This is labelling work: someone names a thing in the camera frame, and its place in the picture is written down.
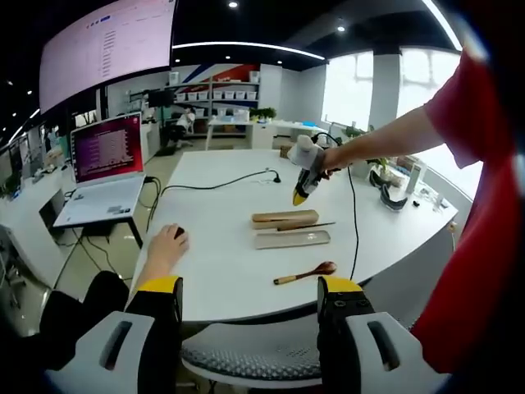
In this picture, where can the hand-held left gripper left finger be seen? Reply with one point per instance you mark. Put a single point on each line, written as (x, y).
(156, 328)

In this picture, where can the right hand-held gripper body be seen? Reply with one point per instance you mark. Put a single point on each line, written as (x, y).
(303, 154)

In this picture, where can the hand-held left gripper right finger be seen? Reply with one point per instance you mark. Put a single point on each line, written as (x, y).
(340, 328)

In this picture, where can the beige cutlery case cover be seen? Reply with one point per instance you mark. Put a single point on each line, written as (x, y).
(283, 215)

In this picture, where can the brown black chopstick utensil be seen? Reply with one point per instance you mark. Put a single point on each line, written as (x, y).
(316, 225)
(289, 228)

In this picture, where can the grey cutlery case tray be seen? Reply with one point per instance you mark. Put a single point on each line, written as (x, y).
(287, 241)

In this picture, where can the brown wooden spoon utensil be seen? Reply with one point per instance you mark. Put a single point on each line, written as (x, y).
(328, 267)

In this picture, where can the brown cardboard box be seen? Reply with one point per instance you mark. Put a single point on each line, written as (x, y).
(285, 152)

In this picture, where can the white background desk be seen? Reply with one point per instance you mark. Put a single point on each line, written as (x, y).
(287, 125)

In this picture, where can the green leafy plant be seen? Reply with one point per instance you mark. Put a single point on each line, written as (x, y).
(262, 113)

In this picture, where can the black curved headset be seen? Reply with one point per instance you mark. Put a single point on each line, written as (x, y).
(375, 179)
(391, 200)

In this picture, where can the grey mesh office chair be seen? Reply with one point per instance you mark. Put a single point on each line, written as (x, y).
(250, 353)

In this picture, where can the black laptop stand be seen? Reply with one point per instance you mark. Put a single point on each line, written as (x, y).
(135, 232)

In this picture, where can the dark computer mouse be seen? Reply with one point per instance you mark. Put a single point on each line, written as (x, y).
(179, 232)

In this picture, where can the shelf of white storage bins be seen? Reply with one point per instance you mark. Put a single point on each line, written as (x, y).
(221, 95)

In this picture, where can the white upright box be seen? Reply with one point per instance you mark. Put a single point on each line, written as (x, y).
(415, 176)

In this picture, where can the black monitor on stand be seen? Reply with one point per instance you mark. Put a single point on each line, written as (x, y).
(160, 97)

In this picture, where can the person in red shirt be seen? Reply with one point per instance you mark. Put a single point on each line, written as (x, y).
(484, 205)

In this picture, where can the white laptop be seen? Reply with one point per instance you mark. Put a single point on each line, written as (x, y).
(108, 147)

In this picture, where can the large pink wall screen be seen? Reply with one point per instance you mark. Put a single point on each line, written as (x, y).
(102, 49)

